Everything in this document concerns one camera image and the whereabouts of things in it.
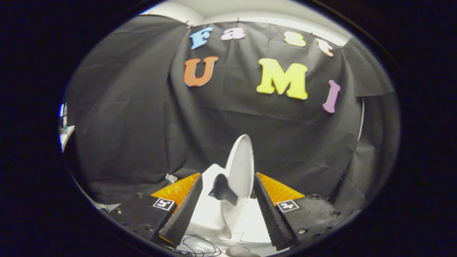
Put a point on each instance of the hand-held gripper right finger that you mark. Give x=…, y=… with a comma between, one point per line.
x=273, y=216

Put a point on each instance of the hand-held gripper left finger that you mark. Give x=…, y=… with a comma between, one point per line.
x=184, y=214

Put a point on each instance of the white toilet lid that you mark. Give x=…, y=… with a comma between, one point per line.
x=241, y=167

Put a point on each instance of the white toilet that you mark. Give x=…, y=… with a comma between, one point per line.
x=207, y=210

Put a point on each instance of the black backdrop cloth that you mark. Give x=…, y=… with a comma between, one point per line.
x=142, y=125

